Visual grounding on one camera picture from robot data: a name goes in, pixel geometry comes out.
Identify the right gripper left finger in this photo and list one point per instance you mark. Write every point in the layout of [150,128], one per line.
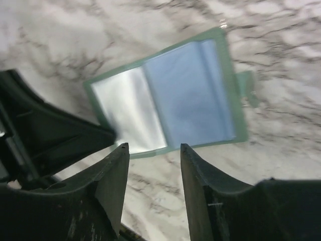
[86,206]

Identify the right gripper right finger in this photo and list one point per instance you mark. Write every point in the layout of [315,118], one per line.
[221,207]

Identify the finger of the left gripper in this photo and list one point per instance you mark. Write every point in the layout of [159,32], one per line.
[39,140]

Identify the green card holder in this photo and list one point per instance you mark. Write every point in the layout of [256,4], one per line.
[187,93]

